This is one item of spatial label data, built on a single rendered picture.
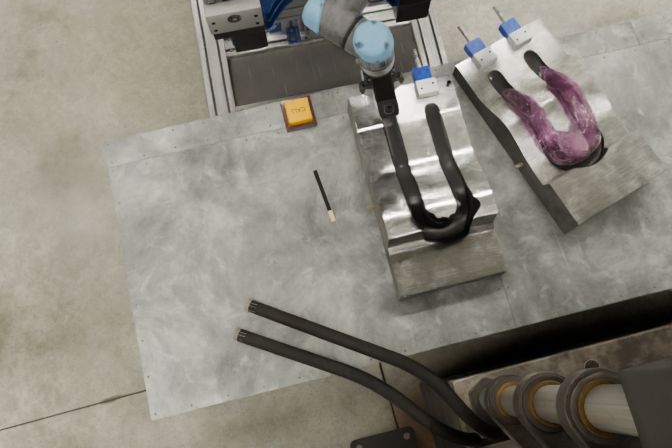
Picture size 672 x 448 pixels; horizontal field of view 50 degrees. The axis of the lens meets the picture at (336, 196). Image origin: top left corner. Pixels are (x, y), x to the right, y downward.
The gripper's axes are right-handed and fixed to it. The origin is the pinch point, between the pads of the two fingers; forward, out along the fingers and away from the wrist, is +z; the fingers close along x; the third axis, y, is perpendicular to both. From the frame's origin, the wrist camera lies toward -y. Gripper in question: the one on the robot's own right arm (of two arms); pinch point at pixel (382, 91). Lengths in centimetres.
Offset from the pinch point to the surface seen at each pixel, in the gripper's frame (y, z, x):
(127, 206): -10, 3, 68
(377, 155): -14.2, 2.9, 5.1
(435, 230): -35.1, 2.3, -3.6
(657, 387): -56, -103, -14
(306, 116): 0.9, 7.8, 19.8
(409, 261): -40.7, 1.7, 4.1
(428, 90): -1.9, 3.5, -10.9
